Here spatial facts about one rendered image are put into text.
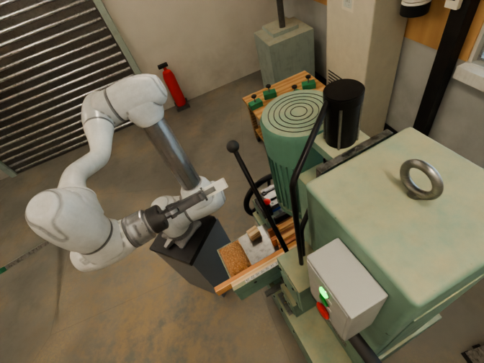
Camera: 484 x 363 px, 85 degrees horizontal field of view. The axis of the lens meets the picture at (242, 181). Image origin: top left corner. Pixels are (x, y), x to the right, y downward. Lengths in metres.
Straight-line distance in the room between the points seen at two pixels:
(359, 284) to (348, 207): 0.10
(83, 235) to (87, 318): 1.89
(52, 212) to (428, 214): 0.64
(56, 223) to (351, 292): 0.54
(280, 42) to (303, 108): 2.36
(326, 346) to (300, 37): 2.65
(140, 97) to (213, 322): 1.50
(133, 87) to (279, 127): 0.65
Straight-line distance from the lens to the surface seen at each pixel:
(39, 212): 0.65
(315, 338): 1.08
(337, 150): 0.49
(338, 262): 0.42
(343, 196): 0.43
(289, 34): 3.05
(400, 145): 0.51
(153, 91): 1.07
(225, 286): 1.02
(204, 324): 2.04
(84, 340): 2.49
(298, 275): 0.61
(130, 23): 3.54
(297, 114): 0.60
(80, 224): 0.66
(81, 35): 3.56
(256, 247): 1.09
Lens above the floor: 1.87
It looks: 48 degrees down
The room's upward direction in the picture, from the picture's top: 20 degrees counter-clockwise
